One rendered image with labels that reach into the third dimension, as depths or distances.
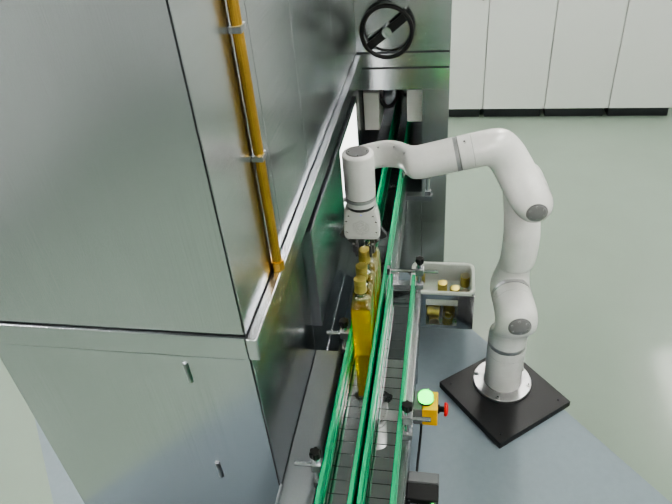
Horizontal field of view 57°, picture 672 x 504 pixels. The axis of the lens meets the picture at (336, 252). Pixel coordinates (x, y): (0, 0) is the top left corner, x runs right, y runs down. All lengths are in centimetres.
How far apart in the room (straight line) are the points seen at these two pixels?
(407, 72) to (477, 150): 108
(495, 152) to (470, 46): 392
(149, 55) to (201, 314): 51
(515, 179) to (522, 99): 408
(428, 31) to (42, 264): 176
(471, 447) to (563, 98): 412
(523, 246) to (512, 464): 68
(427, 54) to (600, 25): 311
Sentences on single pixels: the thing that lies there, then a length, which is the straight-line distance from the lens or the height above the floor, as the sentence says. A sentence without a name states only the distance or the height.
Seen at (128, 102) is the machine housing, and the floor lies 206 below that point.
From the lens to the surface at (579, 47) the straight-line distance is 559.
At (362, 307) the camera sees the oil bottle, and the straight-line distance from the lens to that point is 174.
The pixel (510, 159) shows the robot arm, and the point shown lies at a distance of 162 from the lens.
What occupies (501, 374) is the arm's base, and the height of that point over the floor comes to 87.
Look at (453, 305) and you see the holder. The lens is 219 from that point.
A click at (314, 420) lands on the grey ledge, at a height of 105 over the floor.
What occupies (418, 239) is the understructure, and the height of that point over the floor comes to 65.
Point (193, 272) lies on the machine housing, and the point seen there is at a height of 173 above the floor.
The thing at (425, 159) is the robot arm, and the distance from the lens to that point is 160.
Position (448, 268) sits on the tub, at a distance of 229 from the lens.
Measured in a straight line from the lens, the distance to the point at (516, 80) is 561.
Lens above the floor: 241
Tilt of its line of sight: 37 degrees down
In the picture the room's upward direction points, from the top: 6 degrees counter-clockwise
